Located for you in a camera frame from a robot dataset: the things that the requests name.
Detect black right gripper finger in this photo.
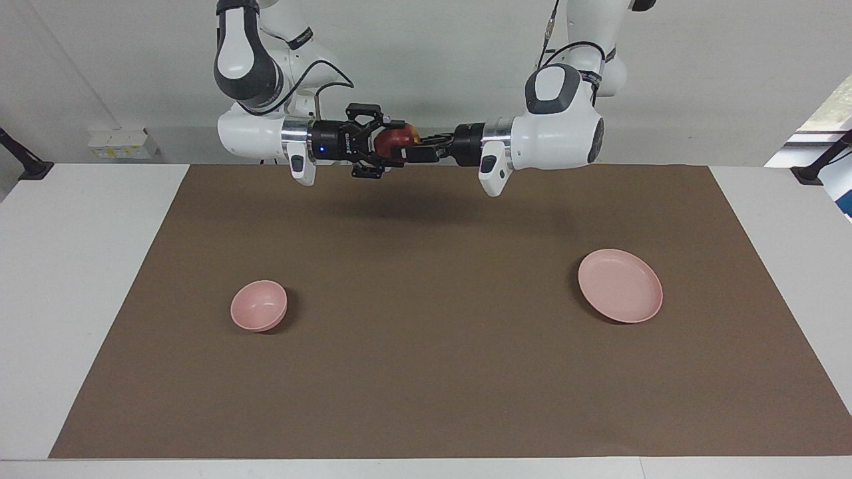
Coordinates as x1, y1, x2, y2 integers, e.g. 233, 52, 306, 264
346, 103, 403, 134
351, 154, 390, 179

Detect red apple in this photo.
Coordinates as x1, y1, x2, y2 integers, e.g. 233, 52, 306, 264
374, 123, 421, 159

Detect pink bowl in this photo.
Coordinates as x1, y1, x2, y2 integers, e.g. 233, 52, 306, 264
230, 279, 288, 332

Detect pink plate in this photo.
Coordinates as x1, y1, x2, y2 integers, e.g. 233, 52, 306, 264
577, 248, 664, 325

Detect brown table mat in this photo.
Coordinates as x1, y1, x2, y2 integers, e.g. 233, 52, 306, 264
48, 164, 852, 460

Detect black clamp stand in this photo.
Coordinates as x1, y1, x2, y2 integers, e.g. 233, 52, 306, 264
0, 126, 54, 182
791, 130, 852, 186

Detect light blue background object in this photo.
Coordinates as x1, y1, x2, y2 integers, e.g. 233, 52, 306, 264
824, 165, 852, 220

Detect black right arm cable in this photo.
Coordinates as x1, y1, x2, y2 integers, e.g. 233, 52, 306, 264
283, 59, 355, 119

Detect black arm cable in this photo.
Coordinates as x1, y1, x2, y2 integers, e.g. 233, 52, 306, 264
536, 0, 608, 71
283, 59, 355, 119

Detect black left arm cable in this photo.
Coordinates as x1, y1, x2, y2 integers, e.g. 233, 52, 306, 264
536, 0, 608, 71

